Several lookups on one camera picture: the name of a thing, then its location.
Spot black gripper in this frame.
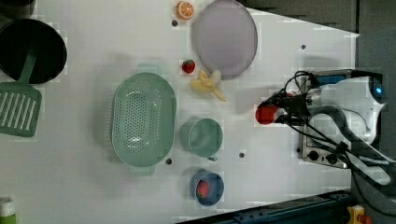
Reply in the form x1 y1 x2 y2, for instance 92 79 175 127
258 91 310 125

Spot red plush ketchup bottle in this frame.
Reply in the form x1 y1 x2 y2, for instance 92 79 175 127
255 105 279 125

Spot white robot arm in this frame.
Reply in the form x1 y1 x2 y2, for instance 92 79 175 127
255 77 395 187

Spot peeled banana toy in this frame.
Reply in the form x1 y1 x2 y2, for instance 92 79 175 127
190 70 226 102

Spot green cup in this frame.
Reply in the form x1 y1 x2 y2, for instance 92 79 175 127
179 119 223 161

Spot grey round plate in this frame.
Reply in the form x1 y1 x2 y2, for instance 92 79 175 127
193 0 258 79

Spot red strawberry toy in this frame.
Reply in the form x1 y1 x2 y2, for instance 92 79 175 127
181 60 196 74

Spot red strawberry in cup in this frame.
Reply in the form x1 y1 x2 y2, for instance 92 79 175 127
196 181 209 199

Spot orange slice toy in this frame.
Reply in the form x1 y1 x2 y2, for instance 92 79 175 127
176 1 194 21

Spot green oval colander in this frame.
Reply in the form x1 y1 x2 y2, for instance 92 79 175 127
111 72 177 167

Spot green slotted spatula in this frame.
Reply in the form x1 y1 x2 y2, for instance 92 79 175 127
0 50 42 137

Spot black frying pan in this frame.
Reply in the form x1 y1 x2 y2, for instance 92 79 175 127
0 19 67 84

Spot green white bottle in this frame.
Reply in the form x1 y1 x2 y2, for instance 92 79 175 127
0 197 17 224

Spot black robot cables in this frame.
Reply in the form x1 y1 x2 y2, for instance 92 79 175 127
281 70 396 218

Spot blue metal frame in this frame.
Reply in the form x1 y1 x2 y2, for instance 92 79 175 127
177 190 356 224

